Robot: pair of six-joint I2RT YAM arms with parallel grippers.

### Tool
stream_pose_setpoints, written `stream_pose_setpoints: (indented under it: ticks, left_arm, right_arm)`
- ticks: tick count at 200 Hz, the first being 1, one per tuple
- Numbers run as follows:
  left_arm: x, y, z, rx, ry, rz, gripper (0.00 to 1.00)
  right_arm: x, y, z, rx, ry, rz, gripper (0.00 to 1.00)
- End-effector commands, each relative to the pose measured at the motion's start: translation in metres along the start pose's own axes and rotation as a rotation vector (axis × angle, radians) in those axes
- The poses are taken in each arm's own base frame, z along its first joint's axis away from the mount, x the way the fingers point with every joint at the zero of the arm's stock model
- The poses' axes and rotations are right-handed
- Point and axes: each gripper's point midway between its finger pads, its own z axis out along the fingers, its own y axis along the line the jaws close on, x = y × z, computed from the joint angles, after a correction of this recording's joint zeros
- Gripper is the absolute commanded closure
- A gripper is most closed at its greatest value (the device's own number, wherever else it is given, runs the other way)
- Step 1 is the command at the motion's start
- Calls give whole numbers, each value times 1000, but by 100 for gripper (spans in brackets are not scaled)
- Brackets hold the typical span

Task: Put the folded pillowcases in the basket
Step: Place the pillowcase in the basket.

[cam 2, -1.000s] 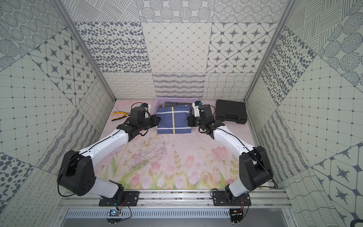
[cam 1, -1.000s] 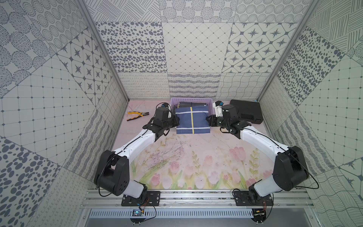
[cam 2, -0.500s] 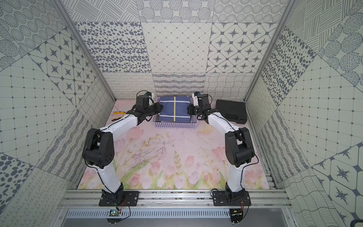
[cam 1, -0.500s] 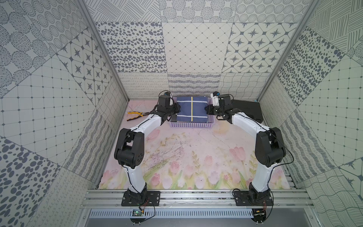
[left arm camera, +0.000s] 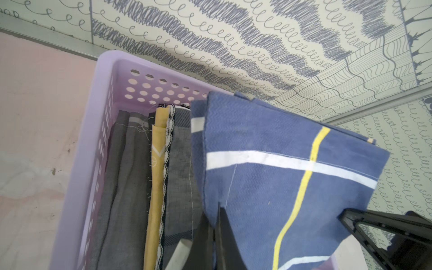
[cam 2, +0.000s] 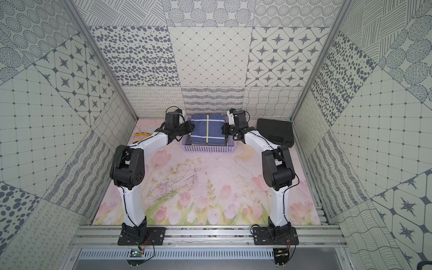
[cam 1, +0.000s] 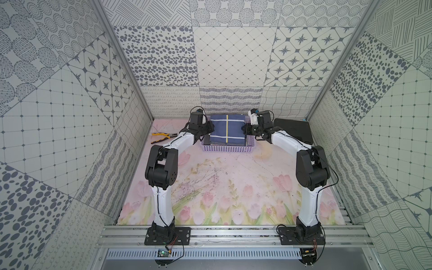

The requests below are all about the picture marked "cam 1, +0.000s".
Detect navy striped cloth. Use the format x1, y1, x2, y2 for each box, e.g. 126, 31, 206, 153
209, 114, 246, 146

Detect purple plastic basket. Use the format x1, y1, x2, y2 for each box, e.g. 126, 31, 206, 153
201, 115, 255, 153

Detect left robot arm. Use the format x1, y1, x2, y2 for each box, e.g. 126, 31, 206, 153
145, 120, 214, 243

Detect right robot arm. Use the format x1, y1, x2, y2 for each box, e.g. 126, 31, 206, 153
241, 123, 331, 242

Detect black plastic tool case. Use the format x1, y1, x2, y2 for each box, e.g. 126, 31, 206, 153
273, 118, 314, 145

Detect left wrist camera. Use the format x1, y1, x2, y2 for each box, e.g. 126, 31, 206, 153
189, 106, 207, 126

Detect yellow handled pliers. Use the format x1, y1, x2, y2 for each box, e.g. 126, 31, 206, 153
151, 133, 178, 145

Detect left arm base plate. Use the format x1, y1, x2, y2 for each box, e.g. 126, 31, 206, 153
144, 226, 191, 246

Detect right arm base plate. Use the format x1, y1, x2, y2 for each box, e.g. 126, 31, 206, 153
276, 226, 326, 246

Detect aluminium mounting rail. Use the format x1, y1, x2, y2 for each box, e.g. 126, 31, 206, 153
96, 225, 373, 248

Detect white vented cable duct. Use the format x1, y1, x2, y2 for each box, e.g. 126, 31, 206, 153
106, 247, 301, 261

